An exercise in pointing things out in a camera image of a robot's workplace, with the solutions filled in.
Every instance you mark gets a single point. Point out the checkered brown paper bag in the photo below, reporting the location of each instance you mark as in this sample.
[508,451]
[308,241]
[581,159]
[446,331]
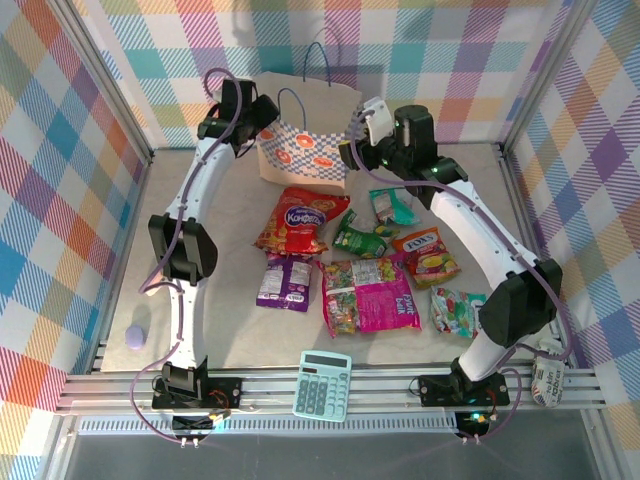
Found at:
[300,170]

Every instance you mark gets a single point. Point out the small teal snack bag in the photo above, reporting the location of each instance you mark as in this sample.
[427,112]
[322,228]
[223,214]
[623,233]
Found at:
[395,205]

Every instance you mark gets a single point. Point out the red candy snack bag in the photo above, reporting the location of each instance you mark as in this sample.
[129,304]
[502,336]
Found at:
[300,220]

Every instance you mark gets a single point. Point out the green snack bag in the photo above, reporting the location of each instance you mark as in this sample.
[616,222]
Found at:
[362,240]

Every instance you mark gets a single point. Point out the orange fruit candy bag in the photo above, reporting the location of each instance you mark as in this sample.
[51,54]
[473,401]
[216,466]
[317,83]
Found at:
[427,257]

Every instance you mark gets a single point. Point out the purple snack bag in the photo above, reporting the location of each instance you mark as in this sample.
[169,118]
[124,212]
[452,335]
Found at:
[282,282]

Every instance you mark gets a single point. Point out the large pink candy bag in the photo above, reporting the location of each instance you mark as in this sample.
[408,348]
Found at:
[375,300]

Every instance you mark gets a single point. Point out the strawberry print snack bag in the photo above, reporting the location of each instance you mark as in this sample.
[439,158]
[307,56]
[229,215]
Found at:
[455,312]

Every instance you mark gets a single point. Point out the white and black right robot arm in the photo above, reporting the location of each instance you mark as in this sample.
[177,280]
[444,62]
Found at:
[480,235]

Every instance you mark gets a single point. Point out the light blue calculator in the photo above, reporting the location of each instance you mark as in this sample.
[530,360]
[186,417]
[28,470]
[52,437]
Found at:
[322,387]

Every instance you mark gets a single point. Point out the small lavender round object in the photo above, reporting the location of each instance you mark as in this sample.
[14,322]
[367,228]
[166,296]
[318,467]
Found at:
[135,336]

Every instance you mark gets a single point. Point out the black controller board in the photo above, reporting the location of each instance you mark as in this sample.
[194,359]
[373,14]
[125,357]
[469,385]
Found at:
[472,422]
[192,424]

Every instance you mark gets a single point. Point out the aluminium side rail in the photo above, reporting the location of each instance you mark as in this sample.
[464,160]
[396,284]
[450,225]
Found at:
[520,200]

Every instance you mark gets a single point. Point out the aluminium frame post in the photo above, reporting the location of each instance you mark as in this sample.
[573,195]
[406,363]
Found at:
[105,75]
[544,75]

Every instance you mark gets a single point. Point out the aluminium mounting rail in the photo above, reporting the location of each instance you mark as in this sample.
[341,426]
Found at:
[380,390]

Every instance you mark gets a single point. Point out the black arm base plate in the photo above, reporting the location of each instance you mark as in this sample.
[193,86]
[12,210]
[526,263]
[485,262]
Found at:
[225,389]
[430,387]

